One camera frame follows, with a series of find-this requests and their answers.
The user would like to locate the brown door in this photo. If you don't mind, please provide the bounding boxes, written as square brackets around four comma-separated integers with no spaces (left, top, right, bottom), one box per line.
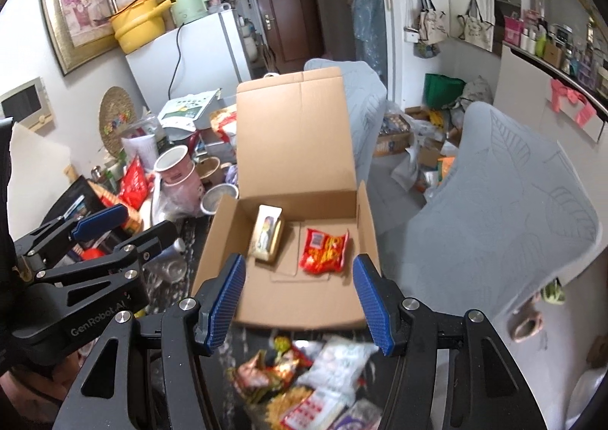
[249,0,326,74]

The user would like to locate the pink slipper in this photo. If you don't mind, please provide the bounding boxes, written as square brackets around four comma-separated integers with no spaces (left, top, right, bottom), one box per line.
[508,304,545,343]

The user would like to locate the orange snack bag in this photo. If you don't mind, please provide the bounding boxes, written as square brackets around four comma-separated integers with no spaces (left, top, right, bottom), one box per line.
[209,104,238,146]

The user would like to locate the pink paper cup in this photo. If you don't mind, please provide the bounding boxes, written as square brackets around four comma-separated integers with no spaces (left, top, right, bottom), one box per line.
[154,145,195,186]
[161,169,205,217]

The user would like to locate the red foil packet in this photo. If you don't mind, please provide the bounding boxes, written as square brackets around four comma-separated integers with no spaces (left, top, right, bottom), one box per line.
[119,157,150,210]

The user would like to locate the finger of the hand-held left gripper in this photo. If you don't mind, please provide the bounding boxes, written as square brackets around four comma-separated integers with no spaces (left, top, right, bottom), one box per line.
[14,203,129,264]
[35,220,177,283]

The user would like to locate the green white bag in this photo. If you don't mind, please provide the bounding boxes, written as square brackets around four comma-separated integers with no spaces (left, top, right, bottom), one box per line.
[158,89,223,131]

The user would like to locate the black printed box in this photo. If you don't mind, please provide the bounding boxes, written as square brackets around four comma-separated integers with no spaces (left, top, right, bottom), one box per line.
[40,176,124,264]

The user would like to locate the round woven mat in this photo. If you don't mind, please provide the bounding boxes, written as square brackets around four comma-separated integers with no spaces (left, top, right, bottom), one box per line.
[99,87,138,158]

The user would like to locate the white foam board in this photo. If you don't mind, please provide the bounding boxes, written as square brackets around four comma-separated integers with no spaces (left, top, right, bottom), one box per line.
[9,122,72,226]

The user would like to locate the cream snack packet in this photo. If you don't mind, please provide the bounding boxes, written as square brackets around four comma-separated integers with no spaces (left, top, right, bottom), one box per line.
[250,204,286,262]

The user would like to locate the small grey covered chair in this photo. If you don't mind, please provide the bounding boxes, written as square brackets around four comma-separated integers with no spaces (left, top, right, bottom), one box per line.
[304,58,388,184]

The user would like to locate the cardboard box of goods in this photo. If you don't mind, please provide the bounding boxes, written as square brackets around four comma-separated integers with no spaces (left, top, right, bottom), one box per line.
[373,114,414,158]

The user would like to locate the white candy packet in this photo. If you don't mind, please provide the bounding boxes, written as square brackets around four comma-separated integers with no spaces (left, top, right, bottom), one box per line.
[297,335,378,395]

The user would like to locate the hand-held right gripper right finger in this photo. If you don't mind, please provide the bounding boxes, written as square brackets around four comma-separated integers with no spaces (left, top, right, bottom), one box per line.
[351,253,571,430]

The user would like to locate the small brown box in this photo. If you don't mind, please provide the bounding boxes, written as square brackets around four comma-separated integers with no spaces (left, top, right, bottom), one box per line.
[544,38,564,67]

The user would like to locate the green shopping bag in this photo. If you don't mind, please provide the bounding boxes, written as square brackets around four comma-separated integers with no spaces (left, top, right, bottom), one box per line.
[424,73,466,110]

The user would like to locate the pink box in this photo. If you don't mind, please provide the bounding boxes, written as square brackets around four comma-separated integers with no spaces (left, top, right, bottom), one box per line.
[503,14,523,46]

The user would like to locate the white plastic cup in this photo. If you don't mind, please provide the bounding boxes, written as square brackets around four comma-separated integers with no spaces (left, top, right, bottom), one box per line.
[121,128,160,174]

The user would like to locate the black kettle cable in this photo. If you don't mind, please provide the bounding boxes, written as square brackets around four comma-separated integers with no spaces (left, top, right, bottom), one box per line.
[168,24,186,101]

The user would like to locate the white tote bag black straps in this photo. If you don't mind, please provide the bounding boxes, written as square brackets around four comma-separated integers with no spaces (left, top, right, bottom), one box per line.
[415,0,450,44]

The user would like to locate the person's left forearm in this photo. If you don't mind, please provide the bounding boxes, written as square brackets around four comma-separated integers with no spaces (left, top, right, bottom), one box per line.
[0,356,81,430]

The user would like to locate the white wall intercom panel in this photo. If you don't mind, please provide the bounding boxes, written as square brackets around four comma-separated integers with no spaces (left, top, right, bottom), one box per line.
[0,77,53,131]

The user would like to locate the clear glass cup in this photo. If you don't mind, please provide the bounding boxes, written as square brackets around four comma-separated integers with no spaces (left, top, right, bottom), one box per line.
[142,240,191,283]

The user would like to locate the red yellow snack packet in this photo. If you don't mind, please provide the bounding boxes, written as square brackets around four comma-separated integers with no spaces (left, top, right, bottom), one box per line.
[298,227,351,276]

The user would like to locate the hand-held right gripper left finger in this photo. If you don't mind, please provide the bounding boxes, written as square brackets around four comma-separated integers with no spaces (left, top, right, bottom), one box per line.
[52,253,248,430]

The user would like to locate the red colourful snack packet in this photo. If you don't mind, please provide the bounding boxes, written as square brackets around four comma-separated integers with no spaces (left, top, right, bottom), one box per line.
[233,349,312,393]

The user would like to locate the brown mug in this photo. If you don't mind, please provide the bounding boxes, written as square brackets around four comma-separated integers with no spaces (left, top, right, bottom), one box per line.
[196,157,224,186]

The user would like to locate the pink bow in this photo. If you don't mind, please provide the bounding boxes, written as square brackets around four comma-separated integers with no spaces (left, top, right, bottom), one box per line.
[550,79,597,127]

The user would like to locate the large grey covered chair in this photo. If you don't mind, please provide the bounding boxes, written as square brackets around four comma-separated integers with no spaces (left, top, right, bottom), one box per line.
[406,101,603,331]

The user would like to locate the white refrigerator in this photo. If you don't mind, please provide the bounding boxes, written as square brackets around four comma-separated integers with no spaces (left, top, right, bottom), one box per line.
[125,8,252,115]

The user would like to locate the white printed tote bag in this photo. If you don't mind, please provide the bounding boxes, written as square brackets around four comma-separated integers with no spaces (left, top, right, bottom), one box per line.
[457,0,496,51]

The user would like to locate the white cabinet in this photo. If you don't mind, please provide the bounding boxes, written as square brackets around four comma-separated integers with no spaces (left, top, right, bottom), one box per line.
[494,41,608,146]

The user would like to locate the yellow pot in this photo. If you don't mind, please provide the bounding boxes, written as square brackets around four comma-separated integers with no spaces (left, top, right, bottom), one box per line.
[110,0,172,55]

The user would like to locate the blue plastic garment cover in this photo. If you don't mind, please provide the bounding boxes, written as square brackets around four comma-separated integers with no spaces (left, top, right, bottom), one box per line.
[351,0,388,79]

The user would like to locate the purple snack packet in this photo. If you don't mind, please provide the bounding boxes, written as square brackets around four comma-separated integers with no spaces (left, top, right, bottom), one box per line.
[332,399,383,430]

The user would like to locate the green slipper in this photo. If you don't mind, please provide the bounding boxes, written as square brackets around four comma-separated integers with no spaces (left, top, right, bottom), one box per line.
[541,283,567,305]

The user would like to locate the white cloth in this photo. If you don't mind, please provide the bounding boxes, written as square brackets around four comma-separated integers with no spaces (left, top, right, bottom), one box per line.
[567,366,608,430]

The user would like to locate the gold framed flower picture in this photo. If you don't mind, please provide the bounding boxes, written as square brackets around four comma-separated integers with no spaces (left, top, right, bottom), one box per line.
[39,0,127,76]

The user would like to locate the red white snack packet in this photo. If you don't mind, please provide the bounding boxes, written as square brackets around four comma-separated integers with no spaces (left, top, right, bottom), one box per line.
[280,389,347,430]

